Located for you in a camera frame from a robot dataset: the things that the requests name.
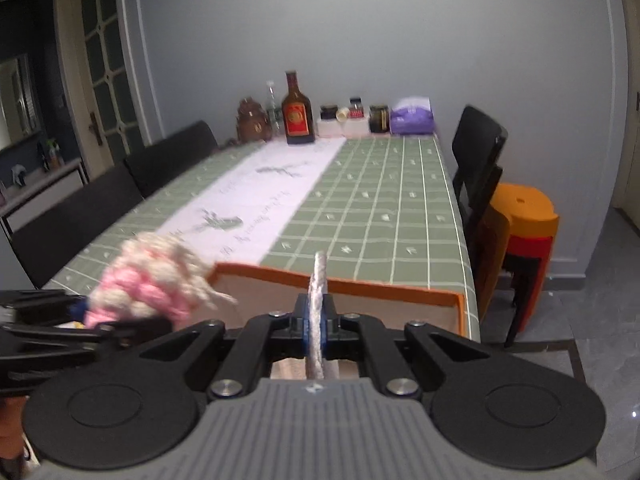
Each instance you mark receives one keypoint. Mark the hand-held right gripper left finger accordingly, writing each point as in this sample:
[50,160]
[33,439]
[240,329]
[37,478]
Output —
[301,325]

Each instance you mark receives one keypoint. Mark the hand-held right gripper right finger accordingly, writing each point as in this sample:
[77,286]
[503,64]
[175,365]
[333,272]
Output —
[329,325]

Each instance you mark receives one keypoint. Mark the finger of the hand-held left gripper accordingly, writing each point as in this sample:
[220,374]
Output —
[45,302]
[130,332]

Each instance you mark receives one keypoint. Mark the grey speckled cloth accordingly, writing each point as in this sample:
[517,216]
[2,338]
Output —
[318,280]

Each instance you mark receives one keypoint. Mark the pink and white knitted item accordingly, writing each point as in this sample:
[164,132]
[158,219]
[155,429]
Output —
[145,280]

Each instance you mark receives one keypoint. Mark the orange cardboard box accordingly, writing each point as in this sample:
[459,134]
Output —
[390,310]

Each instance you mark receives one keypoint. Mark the person's left forearm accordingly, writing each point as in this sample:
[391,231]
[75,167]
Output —
[11,430]

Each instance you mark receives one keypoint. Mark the black chair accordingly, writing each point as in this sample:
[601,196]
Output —
[477,160]
[70,220]
[170,155]

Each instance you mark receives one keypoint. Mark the white drawer cabinet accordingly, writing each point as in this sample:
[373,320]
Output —
[45,195]

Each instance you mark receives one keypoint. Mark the small grey figure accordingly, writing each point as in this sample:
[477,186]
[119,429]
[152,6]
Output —
[19,176]

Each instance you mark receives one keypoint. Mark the white printed table runner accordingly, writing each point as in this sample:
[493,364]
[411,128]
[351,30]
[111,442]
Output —
[270,185]

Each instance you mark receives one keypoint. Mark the small bottles on cabinet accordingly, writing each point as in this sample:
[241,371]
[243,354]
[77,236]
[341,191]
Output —
[50,155]

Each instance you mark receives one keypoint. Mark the white foam box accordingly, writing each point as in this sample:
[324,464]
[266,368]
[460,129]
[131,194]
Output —
[345,130]

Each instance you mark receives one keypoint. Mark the brown bottle with red label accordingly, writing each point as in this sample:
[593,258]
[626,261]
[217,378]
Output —
[298,115]

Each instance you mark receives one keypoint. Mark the small white roll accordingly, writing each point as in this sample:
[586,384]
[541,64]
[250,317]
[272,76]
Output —
[342,114]

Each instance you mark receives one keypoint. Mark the dark glass jar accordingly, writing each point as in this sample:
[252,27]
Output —
[379,119]

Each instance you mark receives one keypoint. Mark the dark jar with black lid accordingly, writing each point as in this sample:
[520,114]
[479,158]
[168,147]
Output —
[328,112]

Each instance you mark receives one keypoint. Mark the clear water bottle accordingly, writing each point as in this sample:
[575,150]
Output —
[273,110]

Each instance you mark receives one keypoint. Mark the small jar with red label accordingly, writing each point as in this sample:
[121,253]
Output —
[356,109]

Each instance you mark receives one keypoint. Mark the red plastic stool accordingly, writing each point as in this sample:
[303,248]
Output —
[532,246]

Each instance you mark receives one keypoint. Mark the purple tissue pack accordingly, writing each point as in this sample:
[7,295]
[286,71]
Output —
[411,117]

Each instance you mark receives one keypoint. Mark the orange plastic stool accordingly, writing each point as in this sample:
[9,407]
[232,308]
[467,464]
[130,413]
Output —
[525,207]

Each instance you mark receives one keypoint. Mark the glass-pane door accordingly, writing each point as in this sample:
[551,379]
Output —
[107,60]

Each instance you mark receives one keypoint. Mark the wall mirror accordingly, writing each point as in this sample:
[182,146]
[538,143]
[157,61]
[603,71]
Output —
[20,102]

